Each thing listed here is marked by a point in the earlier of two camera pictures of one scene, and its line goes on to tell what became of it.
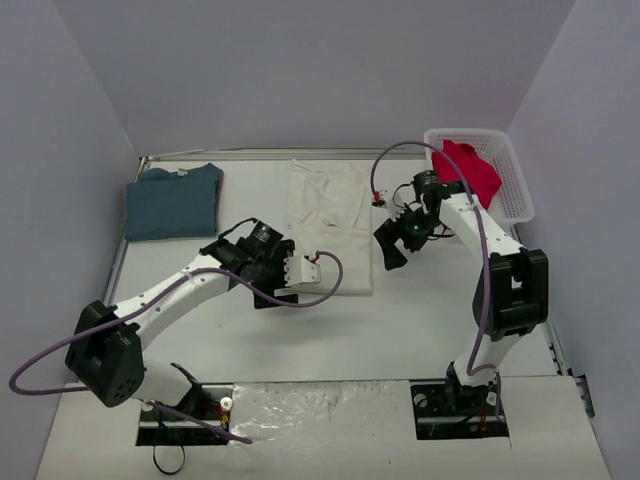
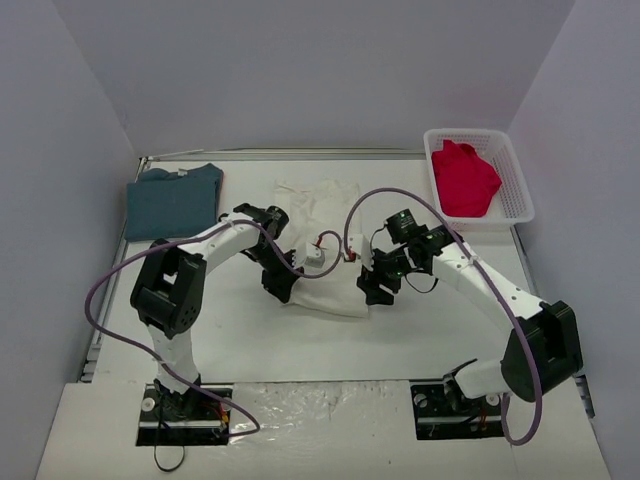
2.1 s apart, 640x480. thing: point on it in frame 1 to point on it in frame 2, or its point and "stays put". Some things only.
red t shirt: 481,178 stays put
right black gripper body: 401,239 to 376,284
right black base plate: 448,410 stays put
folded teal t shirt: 176,204 stays put
